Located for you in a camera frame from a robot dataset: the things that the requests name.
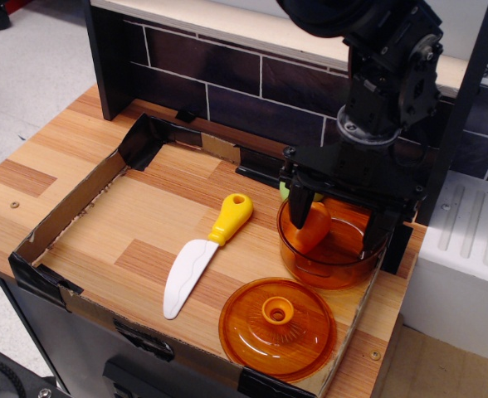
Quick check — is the orange transparent pot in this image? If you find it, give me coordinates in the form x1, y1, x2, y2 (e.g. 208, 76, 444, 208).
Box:
277, 198, 385, 290

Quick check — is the dark tiled backsplash shelf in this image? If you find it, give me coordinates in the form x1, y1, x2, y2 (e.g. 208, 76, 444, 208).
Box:
83, 1, 488, 224

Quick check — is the orange transparent pot lid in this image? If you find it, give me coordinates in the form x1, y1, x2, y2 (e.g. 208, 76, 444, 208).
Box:
218, 278, 337, 381

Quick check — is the orange toy carrot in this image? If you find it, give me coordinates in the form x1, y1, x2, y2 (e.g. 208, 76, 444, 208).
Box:
292, 202, 331, 254

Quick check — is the green toy fruit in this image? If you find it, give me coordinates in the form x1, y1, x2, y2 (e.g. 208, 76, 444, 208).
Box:
279, 182, 325, 203

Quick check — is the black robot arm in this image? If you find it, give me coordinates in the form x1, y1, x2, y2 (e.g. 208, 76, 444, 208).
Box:
280, 1, 443, 256

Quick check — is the yellow handled toy knife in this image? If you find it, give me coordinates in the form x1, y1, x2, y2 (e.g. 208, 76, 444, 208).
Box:
163, 193, 253, 320

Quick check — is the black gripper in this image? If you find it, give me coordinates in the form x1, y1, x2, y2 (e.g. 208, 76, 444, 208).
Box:
280, 140, 425, 258

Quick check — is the white toy sink unit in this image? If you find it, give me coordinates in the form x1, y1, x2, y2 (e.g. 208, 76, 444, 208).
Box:
401, 172, 488, 358

